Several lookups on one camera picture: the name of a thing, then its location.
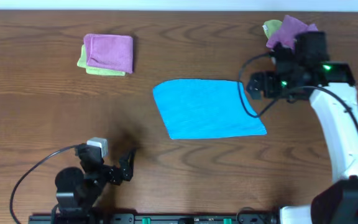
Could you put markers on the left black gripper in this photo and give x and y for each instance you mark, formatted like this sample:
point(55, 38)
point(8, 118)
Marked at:
point(117, 175)

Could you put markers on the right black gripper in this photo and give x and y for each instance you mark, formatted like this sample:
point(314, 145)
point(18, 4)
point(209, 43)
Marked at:
point(269, 78)

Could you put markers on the folded purple cloth left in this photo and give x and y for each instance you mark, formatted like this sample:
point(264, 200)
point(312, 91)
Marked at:
point(108, 51)

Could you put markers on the blue cloth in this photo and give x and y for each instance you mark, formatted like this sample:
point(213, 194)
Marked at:
point(206, 109)

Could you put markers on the folded green cloth left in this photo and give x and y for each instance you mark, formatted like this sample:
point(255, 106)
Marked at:
point(95, 70)

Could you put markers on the purple cloth right pile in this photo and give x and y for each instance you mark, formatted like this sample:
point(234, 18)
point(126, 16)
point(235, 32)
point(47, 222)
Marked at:
point(287, 32)

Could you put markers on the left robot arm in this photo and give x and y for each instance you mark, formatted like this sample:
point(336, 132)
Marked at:
point(78, 189)

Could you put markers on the green cloth right pile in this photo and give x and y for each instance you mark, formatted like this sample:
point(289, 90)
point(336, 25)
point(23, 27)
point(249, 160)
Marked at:
point(271, 26)

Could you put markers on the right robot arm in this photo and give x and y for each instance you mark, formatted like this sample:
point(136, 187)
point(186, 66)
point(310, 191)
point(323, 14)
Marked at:
point(331, 91)

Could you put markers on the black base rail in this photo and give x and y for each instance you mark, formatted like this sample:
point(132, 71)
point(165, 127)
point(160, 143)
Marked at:
point(128, 218)

